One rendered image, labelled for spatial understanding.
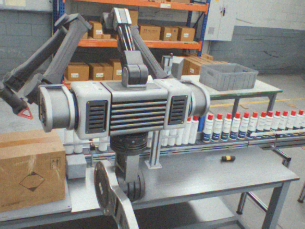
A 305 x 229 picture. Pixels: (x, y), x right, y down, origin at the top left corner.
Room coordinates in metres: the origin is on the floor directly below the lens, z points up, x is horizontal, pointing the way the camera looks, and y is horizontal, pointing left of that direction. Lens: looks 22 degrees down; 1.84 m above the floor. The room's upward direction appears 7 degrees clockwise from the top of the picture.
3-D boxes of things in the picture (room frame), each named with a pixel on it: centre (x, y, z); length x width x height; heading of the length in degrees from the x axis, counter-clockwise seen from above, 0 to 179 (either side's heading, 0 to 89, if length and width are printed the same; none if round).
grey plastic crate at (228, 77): (3.81, -0.88, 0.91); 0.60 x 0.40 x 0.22; 123
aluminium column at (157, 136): (1.66, -0.04, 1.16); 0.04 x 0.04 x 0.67; 24
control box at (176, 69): (1.75, -0.08, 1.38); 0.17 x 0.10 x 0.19; 169
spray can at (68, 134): (1.60, 0.46, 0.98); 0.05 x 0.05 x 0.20
